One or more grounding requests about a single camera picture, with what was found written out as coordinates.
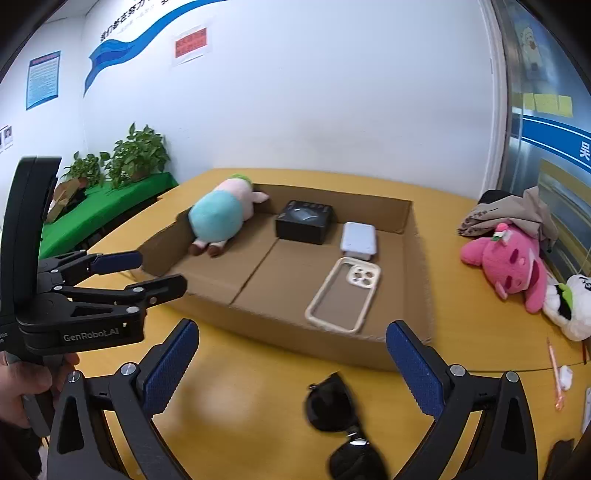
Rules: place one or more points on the glass door with blue stripe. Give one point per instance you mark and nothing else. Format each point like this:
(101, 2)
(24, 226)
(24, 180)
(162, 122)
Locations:
(545, 161)

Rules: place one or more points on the black cloth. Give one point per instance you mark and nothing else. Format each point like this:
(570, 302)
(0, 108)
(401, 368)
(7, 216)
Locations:
(491, 197)

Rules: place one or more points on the black sunglasses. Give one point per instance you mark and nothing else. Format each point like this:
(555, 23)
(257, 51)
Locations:
(328, 406)

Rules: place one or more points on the yellow desktop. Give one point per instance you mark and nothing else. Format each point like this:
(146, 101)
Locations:
(258, 406)

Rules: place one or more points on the shallow cardboard box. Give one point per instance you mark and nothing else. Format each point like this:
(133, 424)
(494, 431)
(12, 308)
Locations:
(277, 286)

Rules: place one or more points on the blue wall poster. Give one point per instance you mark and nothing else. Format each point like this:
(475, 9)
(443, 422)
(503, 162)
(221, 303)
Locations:
(43, 81)

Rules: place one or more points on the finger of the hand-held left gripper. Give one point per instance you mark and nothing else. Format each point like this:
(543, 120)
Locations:
(161, 286)
(117, 261)

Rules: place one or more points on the white panda plush toy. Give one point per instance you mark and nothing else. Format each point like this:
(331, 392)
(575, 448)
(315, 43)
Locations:
(577, 318)

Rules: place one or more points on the small potted plant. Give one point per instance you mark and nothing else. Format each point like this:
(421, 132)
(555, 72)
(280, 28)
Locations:
(85, 168)

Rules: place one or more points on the brown paper bag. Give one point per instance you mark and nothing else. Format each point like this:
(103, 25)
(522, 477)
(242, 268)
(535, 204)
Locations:
(64, 196)

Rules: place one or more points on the yellow sticky notes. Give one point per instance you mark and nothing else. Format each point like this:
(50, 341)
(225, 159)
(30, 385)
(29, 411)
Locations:
(547, 104)

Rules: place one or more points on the grey power bank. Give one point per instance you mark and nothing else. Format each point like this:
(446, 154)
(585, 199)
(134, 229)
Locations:
(359, 237)

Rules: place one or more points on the white packet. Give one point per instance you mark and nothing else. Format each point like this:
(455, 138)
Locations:
(587, 408)

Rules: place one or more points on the large potted plant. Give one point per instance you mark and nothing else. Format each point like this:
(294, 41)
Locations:
(138, 154)

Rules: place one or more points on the beige phone case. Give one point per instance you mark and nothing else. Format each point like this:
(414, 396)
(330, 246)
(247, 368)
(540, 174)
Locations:
(362, 276)

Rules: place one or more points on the wall photo card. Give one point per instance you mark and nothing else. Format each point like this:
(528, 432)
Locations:
(7, 137)

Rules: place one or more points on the teal and pink plush toy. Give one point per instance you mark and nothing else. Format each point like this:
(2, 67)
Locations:
(214, 217)

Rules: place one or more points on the red wall notice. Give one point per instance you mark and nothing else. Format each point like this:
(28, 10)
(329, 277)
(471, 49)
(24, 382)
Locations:
(191, 45)

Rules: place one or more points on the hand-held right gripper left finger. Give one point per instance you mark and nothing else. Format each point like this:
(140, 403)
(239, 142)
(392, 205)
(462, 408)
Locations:
(171, 364)

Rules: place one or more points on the green cloth covered table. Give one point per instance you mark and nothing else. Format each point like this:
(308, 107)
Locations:
(106, 203)

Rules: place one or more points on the black box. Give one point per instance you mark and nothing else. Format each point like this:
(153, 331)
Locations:
(302, 224)

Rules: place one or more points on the blue wave wall decal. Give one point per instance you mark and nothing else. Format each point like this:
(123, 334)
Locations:
(115, 48)

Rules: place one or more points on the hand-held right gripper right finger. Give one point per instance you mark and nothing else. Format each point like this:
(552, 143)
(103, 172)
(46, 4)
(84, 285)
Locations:
(415, 364)

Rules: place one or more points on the person's left forearm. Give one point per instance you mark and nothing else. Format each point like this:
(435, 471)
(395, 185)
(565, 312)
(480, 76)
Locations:
(18, 454)

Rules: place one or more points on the beige cloth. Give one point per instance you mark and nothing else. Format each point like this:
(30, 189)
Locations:
(531, 207)

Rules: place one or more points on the orange pen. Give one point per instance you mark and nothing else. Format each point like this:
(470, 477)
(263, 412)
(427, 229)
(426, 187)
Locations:
(554, 374)

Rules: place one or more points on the person's left hand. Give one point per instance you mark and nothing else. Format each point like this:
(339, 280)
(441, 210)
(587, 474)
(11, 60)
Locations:
(18, 378)

